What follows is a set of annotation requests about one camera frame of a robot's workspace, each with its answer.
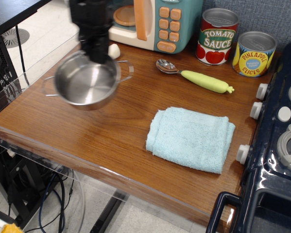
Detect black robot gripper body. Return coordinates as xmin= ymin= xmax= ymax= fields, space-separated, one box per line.
xmin=69 ymin=0 xmax=113 ymax=52

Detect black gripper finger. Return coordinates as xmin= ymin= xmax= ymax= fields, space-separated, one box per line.
xmin=83 ymin=41 xmax=108 ymax=64

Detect stainless steel pot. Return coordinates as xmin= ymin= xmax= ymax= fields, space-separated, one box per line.
xmin=42 ymin=51 xmax=134 ymax=111

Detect plush brown mushroom toy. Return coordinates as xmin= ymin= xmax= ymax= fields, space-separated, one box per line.
xmin=108 ymin=44 xmax=121 ymax=59

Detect toy microwave oven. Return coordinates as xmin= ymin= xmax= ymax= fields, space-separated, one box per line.
xmin=108 ymin=0 xmax=203 ymax=54

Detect black desk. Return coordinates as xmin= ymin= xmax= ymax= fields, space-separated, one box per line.
xmin=0 ymin=0 xmax=50 ymax=36

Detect tomato sauce can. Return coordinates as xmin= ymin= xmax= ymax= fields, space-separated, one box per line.
xmin=196 ymin=8 xmax=240 ymax=65

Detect light blue folded towel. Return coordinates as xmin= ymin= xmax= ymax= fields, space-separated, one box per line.
xmin=146 ymin=107 xmax=235 ymax=174

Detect pineapple slices can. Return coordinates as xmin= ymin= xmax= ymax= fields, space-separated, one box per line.
xmin=232 ymin=31 xmax=277 ymax=78

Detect yellow plush toy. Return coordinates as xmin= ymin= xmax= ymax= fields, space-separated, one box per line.
xmin=1 ymin=223 xmax=23 ymax=233

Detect dark blue toy stove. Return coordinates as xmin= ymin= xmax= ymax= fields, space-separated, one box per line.
xmin=206 ymin=42 xmax=291 ymax=233

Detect spoon with green handle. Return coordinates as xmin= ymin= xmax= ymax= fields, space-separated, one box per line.
xmin=156 ymin=59 xmax=235 ymax=94

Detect black and blue cables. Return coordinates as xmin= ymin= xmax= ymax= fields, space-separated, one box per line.
xmin=23 ymin=167 xmax=75 ymax=233

